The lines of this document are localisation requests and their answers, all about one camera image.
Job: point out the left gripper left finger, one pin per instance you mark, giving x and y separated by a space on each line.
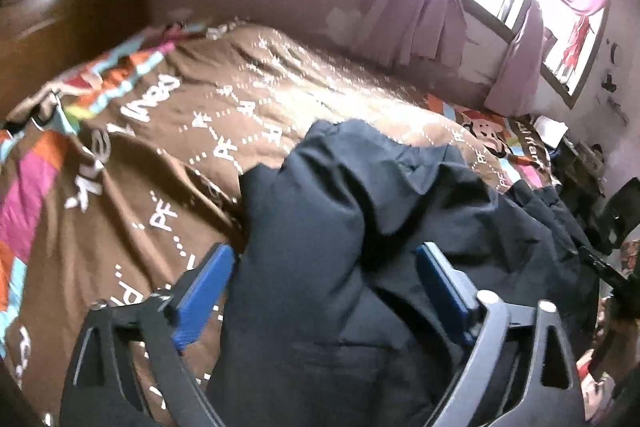
124 352

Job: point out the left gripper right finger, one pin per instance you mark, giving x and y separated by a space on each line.
517 368

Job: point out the dark navy padded jacket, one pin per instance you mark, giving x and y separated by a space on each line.
327 322

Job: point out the black chair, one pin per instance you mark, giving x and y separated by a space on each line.
620 216

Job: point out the dark bedside desk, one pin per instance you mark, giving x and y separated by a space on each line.
576 178

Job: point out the white item by bed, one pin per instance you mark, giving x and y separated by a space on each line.
551 131

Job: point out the colourful cartoon monkey quilt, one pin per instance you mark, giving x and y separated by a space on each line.
127 169

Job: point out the brown wooden headboard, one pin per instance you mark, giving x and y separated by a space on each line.
40 39

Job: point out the round wall clock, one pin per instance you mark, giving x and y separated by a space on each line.
616 54

